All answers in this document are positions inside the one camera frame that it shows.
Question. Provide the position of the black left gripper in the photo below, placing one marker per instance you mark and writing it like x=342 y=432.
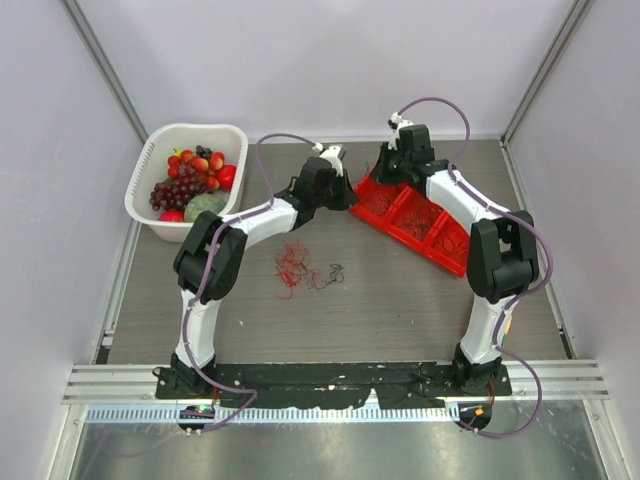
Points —
x=348 y=195

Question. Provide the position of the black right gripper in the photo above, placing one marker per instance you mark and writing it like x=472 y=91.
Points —
x=381 y=172

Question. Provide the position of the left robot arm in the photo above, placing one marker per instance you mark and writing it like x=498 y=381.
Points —
x=209 y=260

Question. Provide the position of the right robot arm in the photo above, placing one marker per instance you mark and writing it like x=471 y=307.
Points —
x=502 y=260

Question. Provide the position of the red compartment tray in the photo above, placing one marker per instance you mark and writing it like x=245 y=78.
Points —
x=417 y=223

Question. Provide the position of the red apple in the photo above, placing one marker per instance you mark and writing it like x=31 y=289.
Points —
x=226 y=176

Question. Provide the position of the green melon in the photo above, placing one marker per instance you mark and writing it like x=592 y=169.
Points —
x=201 y=203

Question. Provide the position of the purple grape bunch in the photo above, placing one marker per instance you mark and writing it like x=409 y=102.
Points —
x=175 y=192

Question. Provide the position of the red tomato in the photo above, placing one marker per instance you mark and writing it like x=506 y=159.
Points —
x=172 y=216

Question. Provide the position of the white plastic basket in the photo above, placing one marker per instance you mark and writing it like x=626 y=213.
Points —
x=151 y=168

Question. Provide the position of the orange yellow carton box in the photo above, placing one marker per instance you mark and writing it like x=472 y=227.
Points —
x=507 y=327

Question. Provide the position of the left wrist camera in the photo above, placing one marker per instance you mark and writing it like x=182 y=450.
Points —
x=333 y=154

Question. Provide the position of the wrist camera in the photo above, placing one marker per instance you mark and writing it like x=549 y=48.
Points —
x=333 y=154
x=397 y=123

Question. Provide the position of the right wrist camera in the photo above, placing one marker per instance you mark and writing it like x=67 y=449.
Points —
x=397 y=123

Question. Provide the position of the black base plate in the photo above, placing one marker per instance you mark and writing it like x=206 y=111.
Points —
x=327 y=386

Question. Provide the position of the white cable duct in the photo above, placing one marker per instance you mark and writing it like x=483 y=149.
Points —
x=150 y=414

